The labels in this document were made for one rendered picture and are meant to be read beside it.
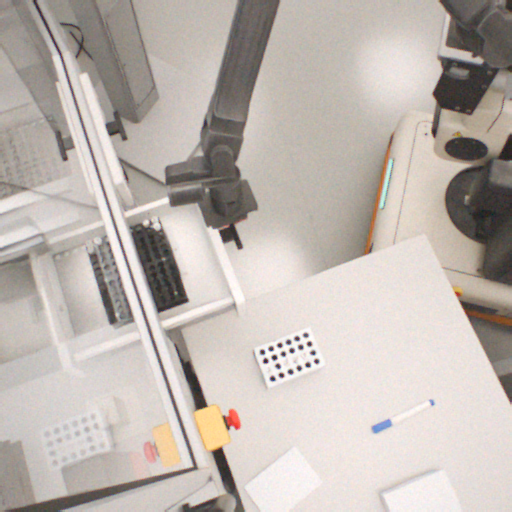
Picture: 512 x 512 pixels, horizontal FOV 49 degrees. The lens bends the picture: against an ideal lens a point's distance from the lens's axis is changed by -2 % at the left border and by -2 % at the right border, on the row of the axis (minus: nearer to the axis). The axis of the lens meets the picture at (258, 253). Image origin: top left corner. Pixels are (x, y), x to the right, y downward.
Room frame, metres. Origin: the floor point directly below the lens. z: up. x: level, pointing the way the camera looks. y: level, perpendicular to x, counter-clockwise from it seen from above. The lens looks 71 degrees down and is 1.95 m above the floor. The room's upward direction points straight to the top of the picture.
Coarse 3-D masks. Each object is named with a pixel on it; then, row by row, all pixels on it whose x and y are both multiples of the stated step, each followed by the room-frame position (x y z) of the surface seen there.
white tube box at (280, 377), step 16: (288, 336) 0.22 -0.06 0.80; (304, 336) 0.23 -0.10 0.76; (256, 352) 0.19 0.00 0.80; (272, 352) 0.19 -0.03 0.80; (288, 352) 0.19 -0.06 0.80; (320, 352) 0.19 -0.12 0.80; (272, 368) 0.16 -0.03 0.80; (288, 368) 0.16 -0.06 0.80; (304, 368) 0.16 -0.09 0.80; (320, 368) 0.16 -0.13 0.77; (272, 384) 0.13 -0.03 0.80
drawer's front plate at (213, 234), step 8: (200, 216) 0.47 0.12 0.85; (208, 232) 0.41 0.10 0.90; (216, 232) 0.40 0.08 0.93; (216, 240) 0.38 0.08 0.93; (216, 248) 0.37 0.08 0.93; (224, 248) 0.37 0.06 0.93; (216, 256) 0.37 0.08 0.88; (224, 256) 0.35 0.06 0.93; (224, 264) 0.33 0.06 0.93; (224, 272) 0.32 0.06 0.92; (232, 272) 0.32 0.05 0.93; (232, 280) 0.30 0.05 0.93; (232, 288) 0.29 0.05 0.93; (240, 288) 0.29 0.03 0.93; (232, 296) 0.28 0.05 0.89; (240, 296) 0.27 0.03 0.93; (240, 304) 0.26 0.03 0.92; (240, 312) 0.26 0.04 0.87
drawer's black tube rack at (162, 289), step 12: (132, 228) 0.42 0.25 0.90; (144, 228) 0.42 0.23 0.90; (144, 240) 0.41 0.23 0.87; (156, 240) 0.39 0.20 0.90; (144, 252) 0.37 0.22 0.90; (156, 252) 0.38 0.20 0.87; (168, 252) 0.38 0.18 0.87; (144, 264) 0.34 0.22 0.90; (156, 264) 0.34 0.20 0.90; (156, 276) 0.33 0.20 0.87; (168, 276) 0.32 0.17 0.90; (180, 276) 0.33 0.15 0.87; (156, 288) 0.30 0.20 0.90; (168, 288) 0.29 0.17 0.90; (180, 288) 0.30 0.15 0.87; (156, 300) 0.27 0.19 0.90; (168, 300) 0.27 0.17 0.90; (180, 300) 0.28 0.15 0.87
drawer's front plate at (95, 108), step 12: (84, 84) 0.74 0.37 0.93; (96, 96) 0.74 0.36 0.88; (96, 108) 0.68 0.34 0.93; (96, 120) 0.65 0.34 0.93; (108, 144) 0.59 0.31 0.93; (108, 156) 0.56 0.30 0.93; (120, 168) 0.56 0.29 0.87; (120, 180) 0.51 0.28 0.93; (120, 192) 0.50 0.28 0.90; (132, 204) 0.50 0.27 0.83
